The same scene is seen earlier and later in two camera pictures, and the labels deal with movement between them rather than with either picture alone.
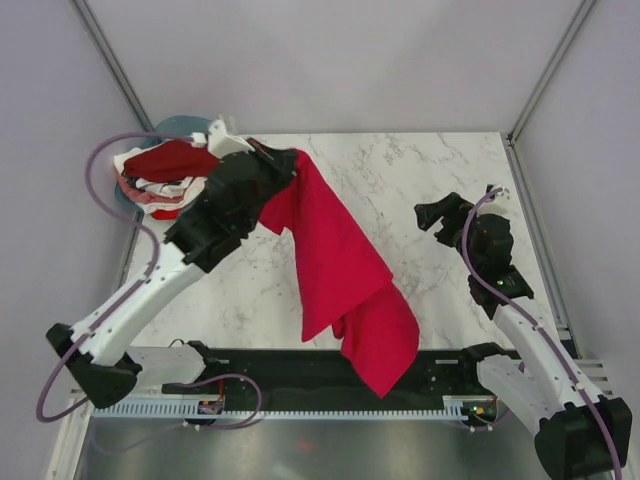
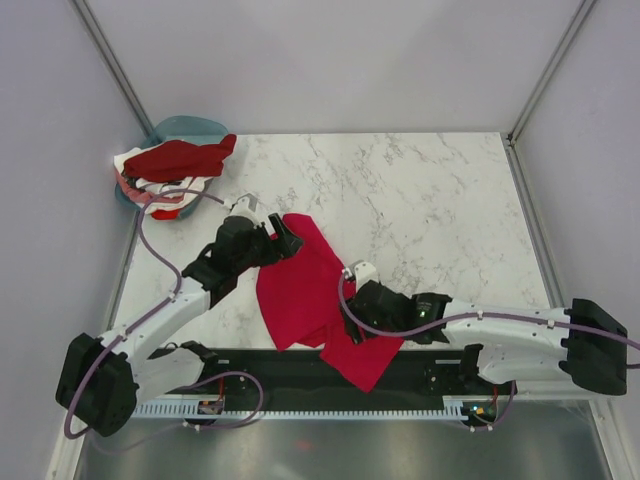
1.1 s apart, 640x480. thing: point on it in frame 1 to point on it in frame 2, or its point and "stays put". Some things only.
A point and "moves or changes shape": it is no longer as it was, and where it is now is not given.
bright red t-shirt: x=343 y=273 moves or changes shape
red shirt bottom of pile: x=165 y=214 stays put
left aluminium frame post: x=97 y=33 stays put
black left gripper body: x=274 y=176 to x=263 y=250
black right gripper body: x=455 y=209 to x=384 y=326
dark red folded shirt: x=171 y=161 stays put
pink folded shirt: x=128 y=189 stays put
